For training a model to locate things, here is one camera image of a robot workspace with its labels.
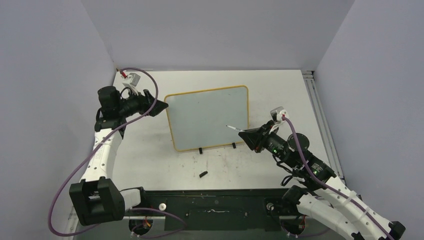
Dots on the yellow framed whiteboard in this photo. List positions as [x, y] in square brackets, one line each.
[206, 118]

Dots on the black marker cap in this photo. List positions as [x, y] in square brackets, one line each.
[203, 174]

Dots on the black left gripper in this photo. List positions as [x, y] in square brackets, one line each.
[145, 102]

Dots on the black white marker pen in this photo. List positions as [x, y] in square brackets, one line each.
[235, 128]

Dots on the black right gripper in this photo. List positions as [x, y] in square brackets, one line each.
[256, 137]

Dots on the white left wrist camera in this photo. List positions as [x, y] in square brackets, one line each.
[130, 82]

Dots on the aluminium right side rail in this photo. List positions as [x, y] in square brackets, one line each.
[326, 135]

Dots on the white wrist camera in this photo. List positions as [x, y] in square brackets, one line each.
[279, 114]
[130, 82]

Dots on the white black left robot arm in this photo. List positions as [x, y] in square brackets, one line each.
[95, 198]

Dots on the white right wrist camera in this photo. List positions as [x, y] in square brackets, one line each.
[279, 114]

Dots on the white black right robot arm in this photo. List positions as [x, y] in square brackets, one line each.
[322, 195]

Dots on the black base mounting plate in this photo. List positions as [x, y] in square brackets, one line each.
[219, 210]

